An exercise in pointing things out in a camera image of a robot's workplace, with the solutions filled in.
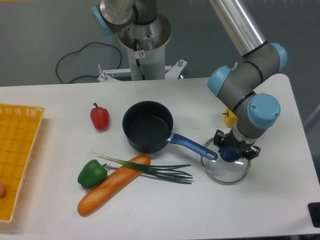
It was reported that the orange baguette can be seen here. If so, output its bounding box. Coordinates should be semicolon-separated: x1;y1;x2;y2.
77;165;142;217

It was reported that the red bell pepper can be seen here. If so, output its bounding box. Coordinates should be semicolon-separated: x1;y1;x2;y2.
90;102;110;131

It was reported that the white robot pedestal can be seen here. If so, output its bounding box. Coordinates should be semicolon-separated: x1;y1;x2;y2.
96;12;188;83

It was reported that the green spring onion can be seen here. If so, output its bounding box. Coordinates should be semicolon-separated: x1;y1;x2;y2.
96;153;193;185

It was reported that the black device at table edge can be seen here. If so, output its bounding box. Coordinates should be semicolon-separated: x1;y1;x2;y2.
307;202;320;228

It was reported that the black cable on floor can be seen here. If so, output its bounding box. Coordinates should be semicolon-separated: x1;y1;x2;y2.
55;41;123;85

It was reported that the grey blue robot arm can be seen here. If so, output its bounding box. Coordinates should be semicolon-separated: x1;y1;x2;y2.
91;0;288;163

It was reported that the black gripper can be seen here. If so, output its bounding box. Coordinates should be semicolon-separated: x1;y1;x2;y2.
213;129;261;160

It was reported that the green bell pepper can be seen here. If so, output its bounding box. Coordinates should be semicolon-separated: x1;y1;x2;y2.
77;159;108;189

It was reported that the yellow woven basket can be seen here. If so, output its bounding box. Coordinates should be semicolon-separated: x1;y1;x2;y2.
0;103;45;223

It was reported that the yellow bell pepper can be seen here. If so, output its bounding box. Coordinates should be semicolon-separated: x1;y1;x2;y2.
223;108;238;128

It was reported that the glass lid blue knob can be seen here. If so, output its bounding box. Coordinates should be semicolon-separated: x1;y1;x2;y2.
200;138;251;185

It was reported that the dark saucepan blue handle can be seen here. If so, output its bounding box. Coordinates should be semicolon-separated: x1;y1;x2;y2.
122;100;218;161

